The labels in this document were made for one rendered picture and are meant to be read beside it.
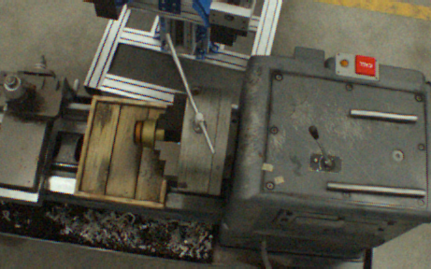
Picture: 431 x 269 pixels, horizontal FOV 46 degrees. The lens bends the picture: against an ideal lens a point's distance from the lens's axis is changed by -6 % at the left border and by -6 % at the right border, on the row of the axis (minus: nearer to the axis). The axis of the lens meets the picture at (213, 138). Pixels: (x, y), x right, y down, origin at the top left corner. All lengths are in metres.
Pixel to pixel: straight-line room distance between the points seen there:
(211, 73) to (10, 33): 1.23
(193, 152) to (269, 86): 0.28
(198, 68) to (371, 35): 1.11
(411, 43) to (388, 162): 1.88
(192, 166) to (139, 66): 1.30
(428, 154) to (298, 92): 0.41
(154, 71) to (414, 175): 1.56
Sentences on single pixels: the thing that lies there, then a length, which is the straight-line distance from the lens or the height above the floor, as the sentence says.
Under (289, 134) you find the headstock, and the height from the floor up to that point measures 1.25.
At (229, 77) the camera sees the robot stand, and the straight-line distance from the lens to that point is 2.68.
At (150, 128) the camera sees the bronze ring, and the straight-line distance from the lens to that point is 1.58.
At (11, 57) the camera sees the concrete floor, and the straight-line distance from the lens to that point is 3.14.
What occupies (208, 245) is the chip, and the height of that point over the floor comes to 0.59.
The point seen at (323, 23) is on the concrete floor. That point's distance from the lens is 3.19.
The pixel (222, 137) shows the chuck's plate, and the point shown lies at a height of 1.23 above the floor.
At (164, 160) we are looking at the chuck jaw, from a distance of 1.56.
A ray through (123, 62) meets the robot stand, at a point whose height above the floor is 0.21.
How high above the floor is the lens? 2.59
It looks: 69 degrees down
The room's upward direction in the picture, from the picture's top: 7 degrees clockwise
